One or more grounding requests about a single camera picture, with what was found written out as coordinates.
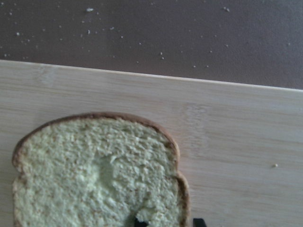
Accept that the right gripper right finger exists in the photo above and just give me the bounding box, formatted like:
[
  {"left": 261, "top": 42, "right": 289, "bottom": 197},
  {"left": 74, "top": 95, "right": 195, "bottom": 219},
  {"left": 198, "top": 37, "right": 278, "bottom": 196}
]
[{"left": 193, "top": 218, "right": 207, "bottom": 227}]

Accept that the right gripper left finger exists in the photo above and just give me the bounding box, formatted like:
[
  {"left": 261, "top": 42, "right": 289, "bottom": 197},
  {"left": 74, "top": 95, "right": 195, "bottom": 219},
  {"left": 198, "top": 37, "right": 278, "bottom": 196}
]
[{"left": 134, "top": 218, "right": 149, "bottom": 227}]

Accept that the bread slice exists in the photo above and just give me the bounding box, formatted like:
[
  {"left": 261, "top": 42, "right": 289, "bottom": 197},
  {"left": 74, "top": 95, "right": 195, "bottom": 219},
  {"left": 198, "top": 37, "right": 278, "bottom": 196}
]
[{"left": 12, "top": 113, "right": 190, "bottom": 227}]

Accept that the wooden cutting board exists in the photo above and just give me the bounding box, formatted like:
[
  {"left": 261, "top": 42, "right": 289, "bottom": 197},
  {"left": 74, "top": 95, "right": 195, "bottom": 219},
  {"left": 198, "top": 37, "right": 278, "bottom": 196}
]
[{"left": 0, "top": 61, "right": 303, "bottom": 227}]

